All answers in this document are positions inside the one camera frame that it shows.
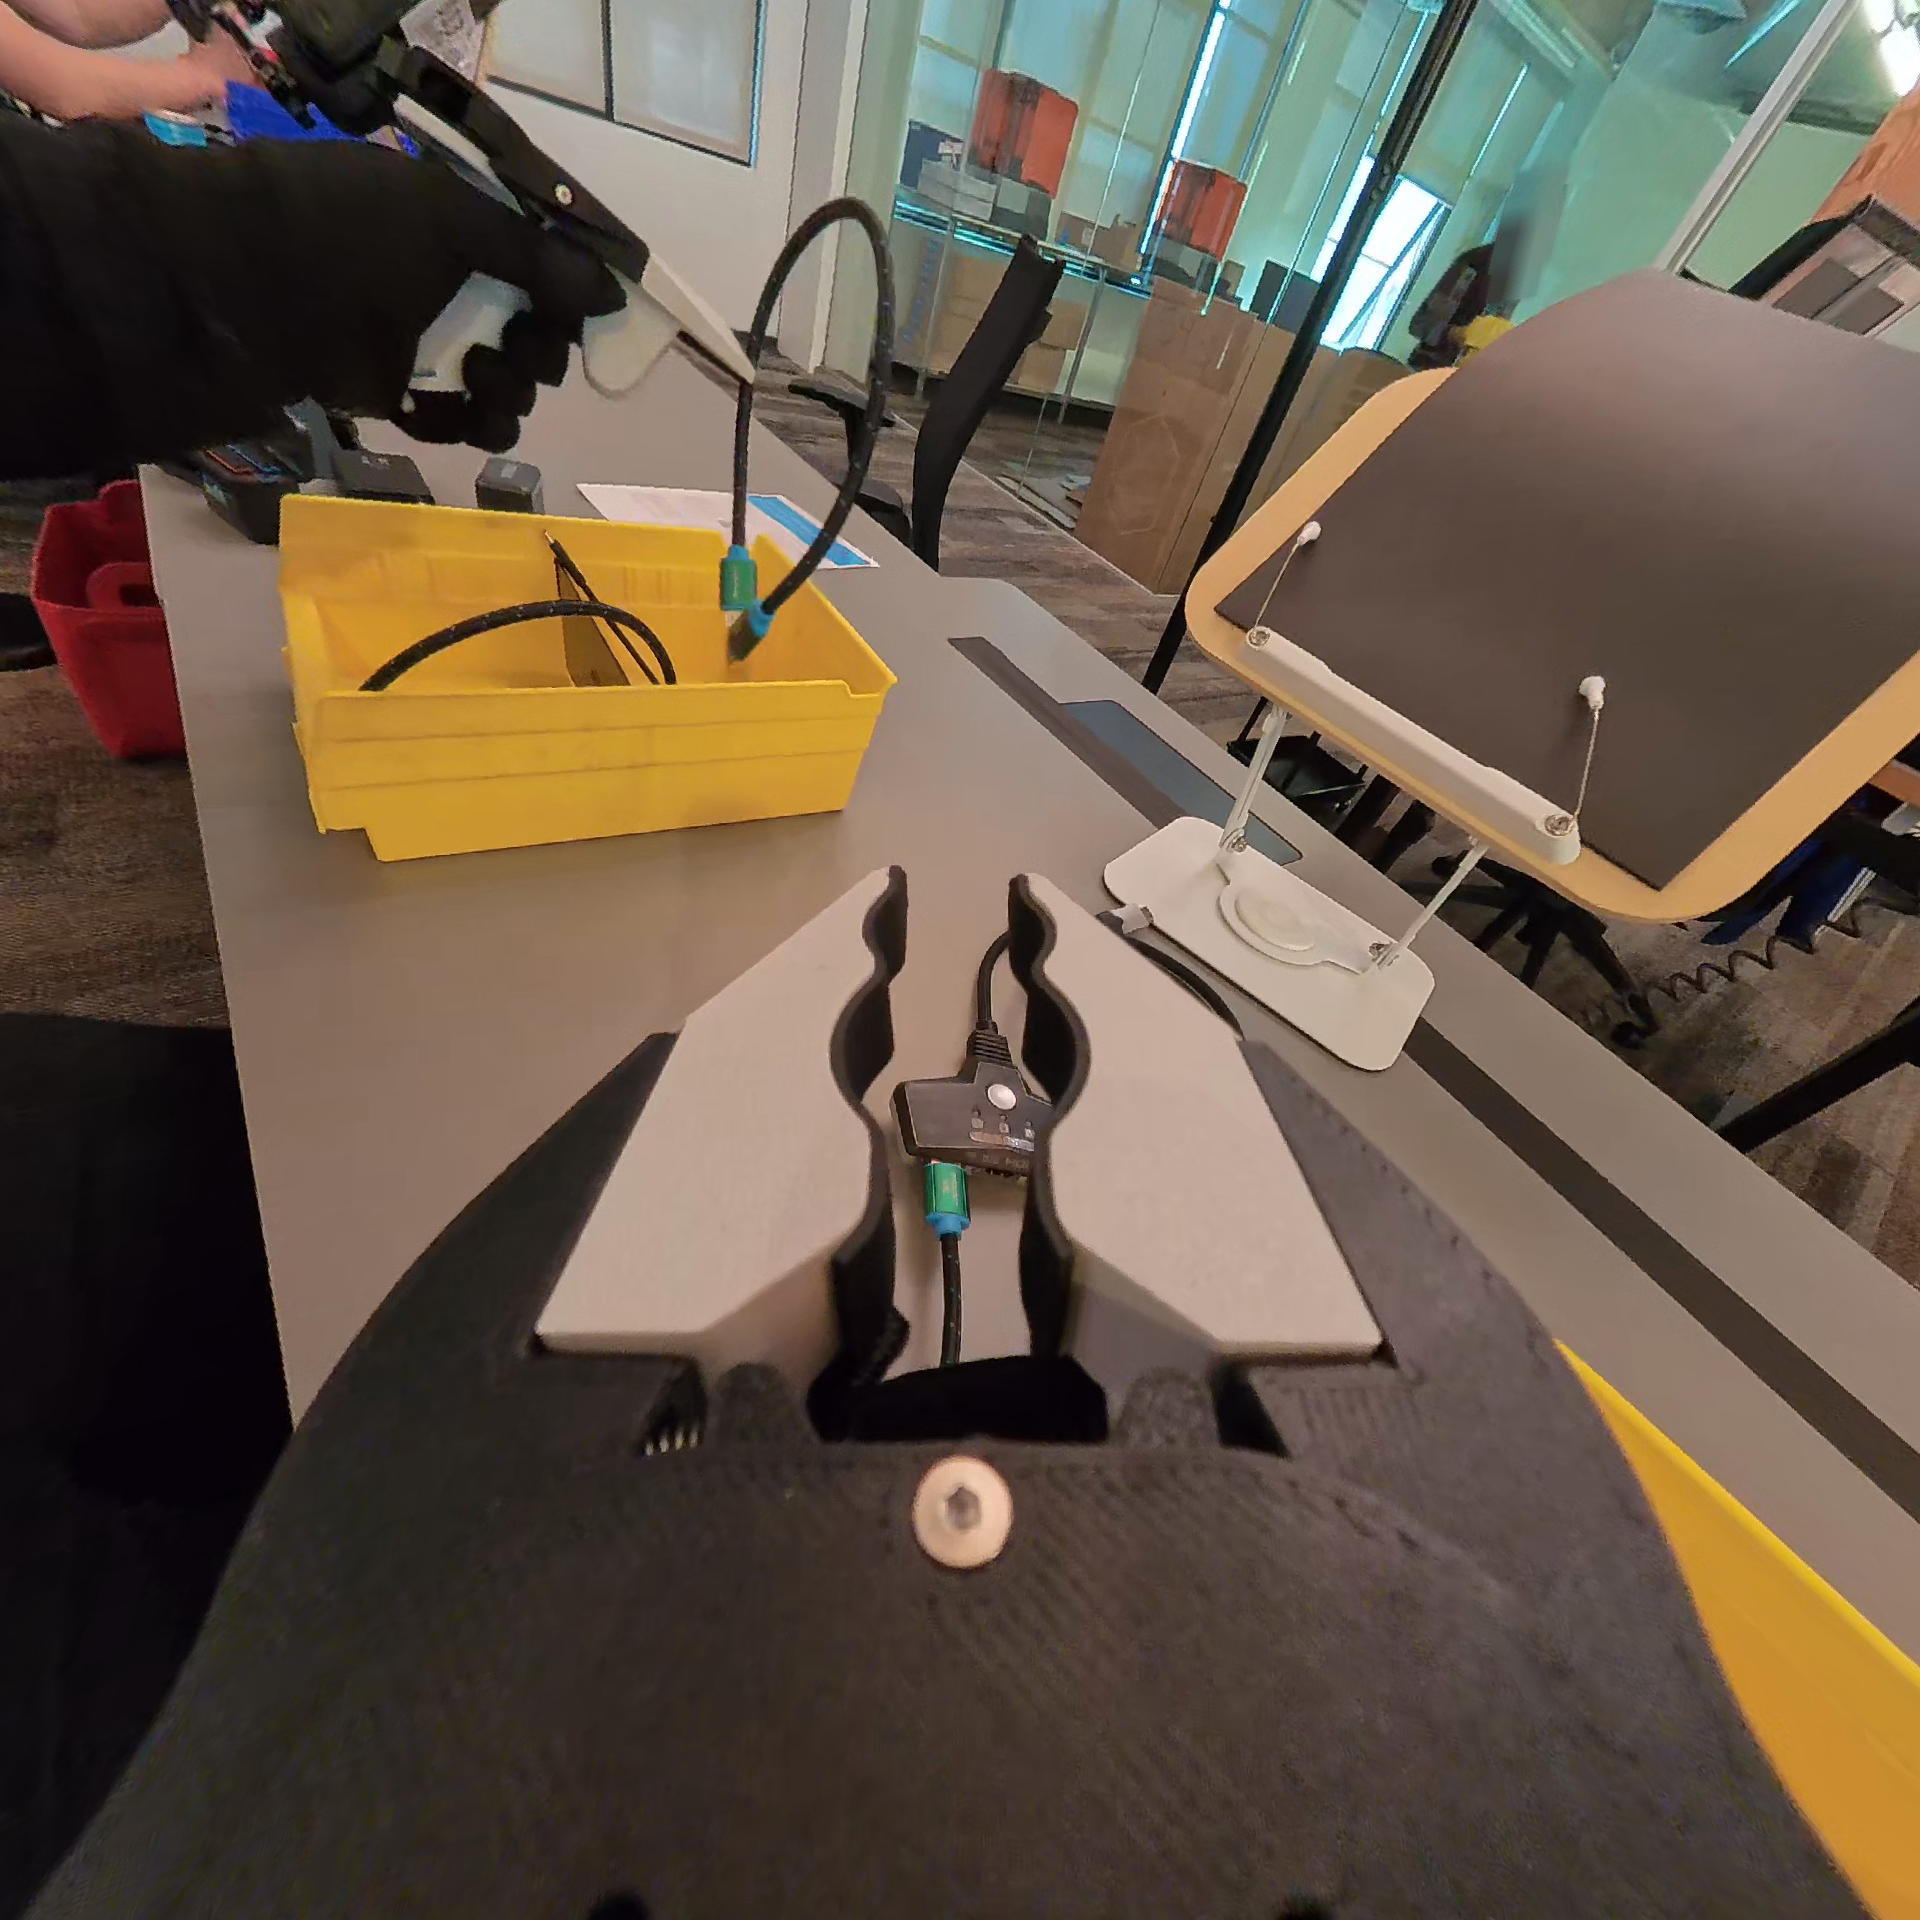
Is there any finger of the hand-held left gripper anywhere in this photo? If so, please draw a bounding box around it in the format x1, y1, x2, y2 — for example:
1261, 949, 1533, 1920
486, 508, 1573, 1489
640, 252, 760, 387

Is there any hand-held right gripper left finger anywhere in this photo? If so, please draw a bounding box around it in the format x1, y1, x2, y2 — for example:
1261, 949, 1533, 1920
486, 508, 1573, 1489
533, 865, 915, 1396

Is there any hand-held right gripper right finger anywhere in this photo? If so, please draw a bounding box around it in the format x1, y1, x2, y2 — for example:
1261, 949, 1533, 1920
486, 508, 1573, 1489
1006, 870, 1384, 1396

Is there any black hdmi switch box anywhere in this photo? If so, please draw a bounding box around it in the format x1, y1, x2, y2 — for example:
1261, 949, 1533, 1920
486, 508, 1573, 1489
890, 1056, 1059, 1164

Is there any thin black switch cable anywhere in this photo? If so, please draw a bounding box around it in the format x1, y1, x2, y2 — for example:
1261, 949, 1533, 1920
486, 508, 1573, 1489
967, 900, 1250, 1070

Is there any yellow plastic bin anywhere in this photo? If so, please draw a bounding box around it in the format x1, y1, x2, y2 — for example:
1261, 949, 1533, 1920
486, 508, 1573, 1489
1551, 1340, 1920, 1920
277, 491, 899, 867

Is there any person's left hand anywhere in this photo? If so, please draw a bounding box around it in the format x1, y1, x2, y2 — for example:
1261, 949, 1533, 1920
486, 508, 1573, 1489
323, 137, 632, 456

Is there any white blue paper sheet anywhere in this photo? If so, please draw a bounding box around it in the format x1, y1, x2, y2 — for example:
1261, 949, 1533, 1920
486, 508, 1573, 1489
576, 481, 879, 577

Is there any black mesh office chair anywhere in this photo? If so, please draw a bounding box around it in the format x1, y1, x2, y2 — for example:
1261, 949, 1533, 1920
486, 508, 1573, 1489
786, 232, 1069, 571

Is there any blue plastic bin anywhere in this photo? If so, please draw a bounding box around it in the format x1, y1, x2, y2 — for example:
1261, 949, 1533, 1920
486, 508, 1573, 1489
142, 83, 423, 161

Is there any orange resin printer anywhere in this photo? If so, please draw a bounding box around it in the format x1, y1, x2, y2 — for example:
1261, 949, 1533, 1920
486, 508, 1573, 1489
971, 67, 1082, 184
1151, 158, 1250, 257

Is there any black battery charger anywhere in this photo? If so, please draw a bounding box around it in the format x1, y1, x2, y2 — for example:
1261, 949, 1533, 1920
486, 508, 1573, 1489
158, 403, 362, 544

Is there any teal desk hatch cover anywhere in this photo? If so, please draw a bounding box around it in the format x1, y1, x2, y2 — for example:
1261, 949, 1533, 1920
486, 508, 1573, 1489
1055, 692, 1308, 868

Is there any large cardboard box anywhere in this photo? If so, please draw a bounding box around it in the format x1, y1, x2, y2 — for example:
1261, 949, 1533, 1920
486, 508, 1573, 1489
1072, 277, 1420, 595

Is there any black vertical pole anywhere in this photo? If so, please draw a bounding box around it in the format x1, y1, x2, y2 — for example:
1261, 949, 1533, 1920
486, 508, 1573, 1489
1142, 0, 1484, 696

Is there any red storage bin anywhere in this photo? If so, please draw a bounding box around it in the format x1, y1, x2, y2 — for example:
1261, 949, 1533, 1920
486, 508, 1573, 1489
30, 481, 190, 760

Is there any white stand with wooden board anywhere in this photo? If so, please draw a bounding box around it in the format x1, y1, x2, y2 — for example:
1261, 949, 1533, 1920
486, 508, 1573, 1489
1101, 267, 1920, 1074

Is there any black coiled cable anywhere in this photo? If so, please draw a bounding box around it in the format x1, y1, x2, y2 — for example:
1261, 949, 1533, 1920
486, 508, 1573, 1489
1658, 900, 1807, 1022

